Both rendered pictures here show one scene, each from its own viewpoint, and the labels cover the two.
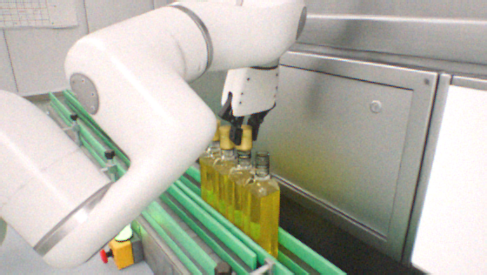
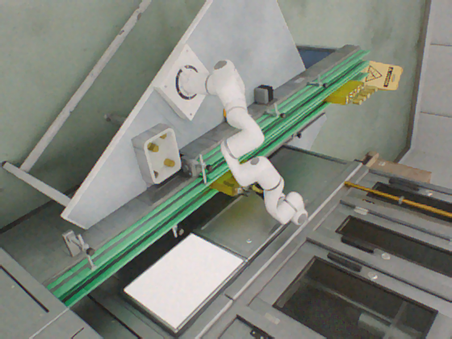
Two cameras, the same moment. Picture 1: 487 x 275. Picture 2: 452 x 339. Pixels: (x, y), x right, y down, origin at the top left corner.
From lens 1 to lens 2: 1.25 m
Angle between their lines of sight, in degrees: 16
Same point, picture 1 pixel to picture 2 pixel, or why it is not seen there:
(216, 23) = (272, 194)
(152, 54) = (259, 177)
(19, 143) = (247, 145)
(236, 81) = not seen: hidden behind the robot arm
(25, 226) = (230, 142)
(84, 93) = (254, 161)
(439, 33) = (261, 263)
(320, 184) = (230, 213)
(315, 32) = (288, 231)
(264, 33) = (269, 206)
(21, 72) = not seen: outside the picture
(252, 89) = not seen: hidden behind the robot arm
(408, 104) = (244, 249)
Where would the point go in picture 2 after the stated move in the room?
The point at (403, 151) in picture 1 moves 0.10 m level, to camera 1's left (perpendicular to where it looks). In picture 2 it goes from (229, 243) to (236, 222)
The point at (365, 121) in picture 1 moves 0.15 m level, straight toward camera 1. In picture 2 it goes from (245, 236) to (231, 224)
